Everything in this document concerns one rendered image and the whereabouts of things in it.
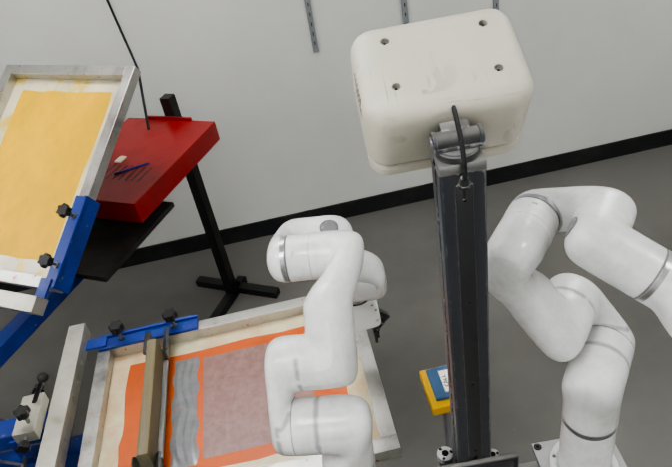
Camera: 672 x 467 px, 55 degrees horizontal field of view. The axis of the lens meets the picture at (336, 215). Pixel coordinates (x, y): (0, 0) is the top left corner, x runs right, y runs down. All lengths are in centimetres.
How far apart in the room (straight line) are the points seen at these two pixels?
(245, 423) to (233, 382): 15
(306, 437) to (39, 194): 150
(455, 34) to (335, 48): 262
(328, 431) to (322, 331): 16
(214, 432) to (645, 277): 118
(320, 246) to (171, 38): 238
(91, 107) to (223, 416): 117
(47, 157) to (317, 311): 153
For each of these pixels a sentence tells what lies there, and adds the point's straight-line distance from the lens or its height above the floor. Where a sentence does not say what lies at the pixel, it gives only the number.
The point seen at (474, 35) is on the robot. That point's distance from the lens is 84.
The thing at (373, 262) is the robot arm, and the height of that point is 143.
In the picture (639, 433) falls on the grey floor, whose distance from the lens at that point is 291.
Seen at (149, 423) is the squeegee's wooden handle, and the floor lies 106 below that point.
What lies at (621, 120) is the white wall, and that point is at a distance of 429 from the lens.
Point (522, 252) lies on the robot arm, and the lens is 99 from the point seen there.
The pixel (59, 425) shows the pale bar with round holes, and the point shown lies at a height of 104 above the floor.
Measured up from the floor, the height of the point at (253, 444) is 96.
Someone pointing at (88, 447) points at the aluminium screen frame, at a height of 99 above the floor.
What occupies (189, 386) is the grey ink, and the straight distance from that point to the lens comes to 190.
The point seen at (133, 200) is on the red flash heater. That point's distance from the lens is 247.
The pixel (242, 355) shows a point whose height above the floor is 96.
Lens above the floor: 233
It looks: 36 degrees down
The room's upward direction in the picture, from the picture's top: 11 degrees counter-clockwise
